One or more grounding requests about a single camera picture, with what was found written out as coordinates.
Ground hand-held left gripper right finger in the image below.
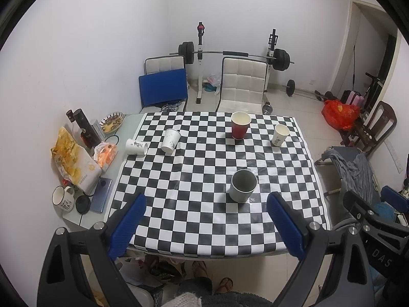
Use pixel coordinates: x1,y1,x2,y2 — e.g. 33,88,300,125
266,191,380,307

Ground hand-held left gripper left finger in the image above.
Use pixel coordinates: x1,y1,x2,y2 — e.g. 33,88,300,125
38,193,147,307

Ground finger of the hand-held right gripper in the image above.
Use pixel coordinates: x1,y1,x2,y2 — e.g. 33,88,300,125
342,190,377,231
380,185,409,227

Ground white printed paper cup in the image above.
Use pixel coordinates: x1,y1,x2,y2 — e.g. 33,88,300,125
161,129,181,154
271,124,289,148
125,138,149,156

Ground red paper cup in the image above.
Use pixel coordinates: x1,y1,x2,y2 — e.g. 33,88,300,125
231,112,252,140

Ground grey cloth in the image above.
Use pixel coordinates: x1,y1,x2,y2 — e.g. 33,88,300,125
321,146,381,205

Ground blue smartphone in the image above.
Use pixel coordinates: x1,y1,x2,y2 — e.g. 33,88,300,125
89,177,112,214

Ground white plastic bag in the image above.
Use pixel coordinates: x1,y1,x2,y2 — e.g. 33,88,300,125
117,256,163,290

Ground black round coaster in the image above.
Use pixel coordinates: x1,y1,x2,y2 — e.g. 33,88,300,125
75,196,92,215

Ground grey ceramic mug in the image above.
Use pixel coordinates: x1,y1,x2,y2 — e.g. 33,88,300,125
228,169,258,203

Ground white printed enamel mug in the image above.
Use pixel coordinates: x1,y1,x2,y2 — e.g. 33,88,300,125
52,185,76,213

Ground dark wooden chair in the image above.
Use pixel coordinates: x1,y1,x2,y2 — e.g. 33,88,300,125
339,100,397,157

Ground orange snack packet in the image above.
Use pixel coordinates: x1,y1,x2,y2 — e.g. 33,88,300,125
94,141,118,172

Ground yellow chips snack bag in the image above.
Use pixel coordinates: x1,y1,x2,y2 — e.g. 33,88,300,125
50,127,102,195

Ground black white checkered tablecloth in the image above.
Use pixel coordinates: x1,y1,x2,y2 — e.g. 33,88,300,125
105,111,331,257

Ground person's right foot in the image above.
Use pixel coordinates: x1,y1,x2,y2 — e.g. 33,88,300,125
215,277,234,295

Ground person's foot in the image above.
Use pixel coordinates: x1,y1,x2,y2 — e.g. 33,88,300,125
191,260,210,280
215,277,234,295

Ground person's left foot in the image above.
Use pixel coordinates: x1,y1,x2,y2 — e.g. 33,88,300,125
191,260,210,280

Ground red plastic bag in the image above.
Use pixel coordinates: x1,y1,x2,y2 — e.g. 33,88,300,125
321,99,361,131

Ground plate of food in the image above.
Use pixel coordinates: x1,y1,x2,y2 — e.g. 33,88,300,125
100,112,125,134

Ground person's grey clothed legs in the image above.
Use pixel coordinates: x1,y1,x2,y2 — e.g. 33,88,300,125
160,277,275,307

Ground pink suitcase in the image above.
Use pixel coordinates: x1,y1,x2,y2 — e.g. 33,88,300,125
340,90,365,107

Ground dark tall bottle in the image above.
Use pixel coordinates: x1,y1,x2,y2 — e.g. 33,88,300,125
66,109,101,148

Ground short barbell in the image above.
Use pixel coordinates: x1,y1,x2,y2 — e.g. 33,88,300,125
281,79,334,102

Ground blue folding chair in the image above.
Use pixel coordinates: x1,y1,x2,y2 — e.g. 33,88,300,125
138,68,189,112

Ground white padded chair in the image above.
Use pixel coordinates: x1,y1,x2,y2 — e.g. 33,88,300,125
215,57,268,114
144,55,186,75

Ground clear plastic bag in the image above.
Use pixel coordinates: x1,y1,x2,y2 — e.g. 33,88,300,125
206,73,222,89

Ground long barbell with black plates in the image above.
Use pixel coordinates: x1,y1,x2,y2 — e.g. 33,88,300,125
169,41,295,71

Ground white barbell rack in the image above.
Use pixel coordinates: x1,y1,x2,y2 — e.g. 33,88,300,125
193,22,278,105

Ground white door frame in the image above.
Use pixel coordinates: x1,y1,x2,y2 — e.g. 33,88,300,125
331,0,401,103

